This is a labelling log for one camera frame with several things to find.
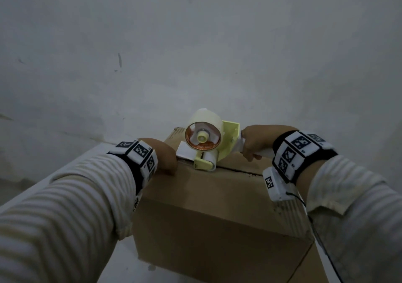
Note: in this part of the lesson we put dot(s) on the person's right forearm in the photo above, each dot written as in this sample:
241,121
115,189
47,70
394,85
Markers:
355,217

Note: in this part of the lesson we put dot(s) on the person's right hand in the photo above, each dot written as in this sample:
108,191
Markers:
262,138

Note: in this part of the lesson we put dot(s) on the brown cardboard box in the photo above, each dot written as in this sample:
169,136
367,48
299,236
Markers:
216,217

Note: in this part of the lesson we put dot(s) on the person's left fingers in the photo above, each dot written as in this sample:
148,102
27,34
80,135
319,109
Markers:
172,166

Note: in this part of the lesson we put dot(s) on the wrist marker tracker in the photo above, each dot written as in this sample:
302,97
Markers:
295,154
143,155

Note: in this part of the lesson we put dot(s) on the left wrist marker tracker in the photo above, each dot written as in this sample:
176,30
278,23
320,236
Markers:
143,155

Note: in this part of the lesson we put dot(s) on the right wrist marker tracker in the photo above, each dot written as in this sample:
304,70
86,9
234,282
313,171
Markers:
295,154

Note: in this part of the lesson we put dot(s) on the clear packing tape roll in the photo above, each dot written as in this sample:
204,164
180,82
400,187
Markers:
205,125

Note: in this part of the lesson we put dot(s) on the person's left forearm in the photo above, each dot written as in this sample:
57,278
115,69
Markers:
69,210

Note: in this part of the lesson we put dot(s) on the person's right thumb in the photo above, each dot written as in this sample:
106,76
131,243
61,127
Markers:
252,157

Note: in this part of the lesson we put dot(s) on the person's left hand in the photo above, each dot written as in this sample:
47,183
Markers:
164,154

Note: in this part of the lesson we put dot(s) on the pale yellow tape dispenser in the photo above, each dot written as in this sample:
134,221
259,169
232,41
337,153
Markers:
227,141

